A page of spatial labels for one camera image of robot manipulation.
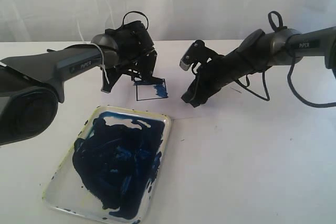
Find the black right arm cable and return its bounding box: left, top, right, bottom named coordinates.
left=236, top=10, right=336, bottom=109

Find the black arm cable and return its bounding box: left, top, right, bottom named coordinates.
left=122, top=10, right=151, bottom=29
left=236, top=10, right=336, bottom=109

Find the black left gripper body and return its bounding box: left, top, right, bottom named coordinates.
left=105, top=20, right=155, bottom=70

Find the white paper with square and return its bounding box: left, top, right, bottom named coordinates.
left=101, top=66, right=222, bottom=119

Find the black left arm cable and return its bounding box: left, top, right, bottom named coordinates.
left=122, top=10, right=151, bottom=29

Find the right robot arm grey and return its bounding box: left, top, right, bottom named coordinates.
left=180, top=27, right=335, bottom=108

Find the white paint tray blue paint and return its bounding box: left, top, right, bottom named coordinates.
left=42, top=106, right=172, bottom=223

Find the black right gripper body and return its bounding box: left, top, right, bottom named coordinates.
left=187, top=53, right=247, bottom=98

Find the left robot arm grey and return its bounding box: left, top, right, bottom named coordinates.
left=1, top=20, right=159, bottom=145

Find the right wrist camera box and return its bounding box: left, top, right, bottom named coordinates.
left=179, top=40, right=218, bottom=71

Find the white backdrop curtain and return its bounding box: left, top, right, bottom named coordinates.
left=1, top=0, right=335, bottom=42

